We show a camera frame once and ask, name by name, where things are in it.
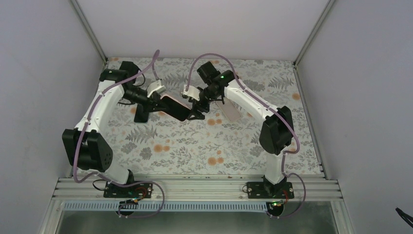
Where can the black object at corner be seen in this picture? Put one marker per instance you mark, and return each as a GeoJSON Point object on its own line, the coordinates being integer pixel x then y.
{"type": "Point", "coordinates": [406, 217]}

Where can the aluminium rail frame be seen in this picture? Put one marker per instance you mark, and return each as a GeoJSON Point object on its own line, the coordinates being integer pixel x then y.
{"type": "Point", "coordinates": [193, 193]}

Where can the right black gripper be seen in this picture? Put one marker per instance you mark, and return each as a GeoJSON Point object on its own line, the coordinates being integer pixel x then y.
{"type": "Point", "coordinates": [196, 105]}

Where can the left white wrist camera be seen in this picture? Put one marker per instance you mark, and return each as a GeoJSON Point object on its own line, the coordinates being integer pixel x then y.
{"type": "Point", "coordinates": [155, 87]}

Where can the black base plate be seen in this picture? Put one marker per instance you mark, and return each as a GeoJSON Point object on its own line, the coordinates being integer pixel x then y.
{"type": "Point", "coordinates": [266, 190]}
{"type": "Point", "coordinates": [141, 190]}

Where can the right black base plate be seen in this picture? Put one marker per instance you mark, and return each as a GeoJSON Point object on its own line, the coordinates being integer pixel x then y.
{"type": "Point", "coordinates": [266, 190]}

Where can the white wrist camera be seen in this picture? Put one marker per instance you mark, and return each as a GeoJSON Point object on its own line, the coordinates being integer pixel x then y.
{"type": "Point", "coordinates": [191, 92]}
{"type": "Point", "coordinates": [155, 87]}

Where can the black phone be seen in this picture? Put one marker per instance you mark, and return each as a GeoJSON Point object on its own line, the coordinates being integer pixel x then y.
{"type": "Point", "coordinates": [141, 116]}

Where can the beige phone case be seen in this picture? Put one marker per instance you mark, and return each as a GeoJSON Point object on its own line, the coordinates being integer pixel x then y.
{"type": "Point", "coordinates": [229, 110]}

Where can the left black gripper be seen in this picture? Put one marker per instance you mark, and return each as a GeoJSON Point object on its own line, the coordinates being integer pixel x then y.
{"type": "Point", "coordinates": [154, 99]}

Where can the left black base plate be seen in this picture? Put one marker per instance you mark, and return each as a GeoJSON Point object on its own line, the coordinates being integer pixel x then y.
{"type": "Point", "coordinates": [141, 190]}

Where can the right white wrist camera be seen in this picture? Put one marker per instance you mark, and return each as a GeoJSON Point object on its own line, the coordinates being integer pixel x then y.
{"type": "Point", "coordinates": [191, 92]}

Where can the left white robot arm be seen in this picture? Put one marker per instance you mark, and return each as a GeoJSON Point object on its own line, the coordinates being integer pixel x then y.
{"type": "Point", "coordinates": [87, 150]}

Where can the floral patterned mat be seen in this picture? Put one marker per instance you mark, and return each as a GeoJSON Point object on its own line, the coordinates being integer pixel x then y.
{"type": "Point", "coordinates": [215, 145]}

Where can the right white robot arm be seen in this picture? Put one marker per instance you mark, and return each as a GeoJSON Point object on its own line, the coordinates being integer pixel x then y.
{"type": "Point", "coordinates": [277, 124]}

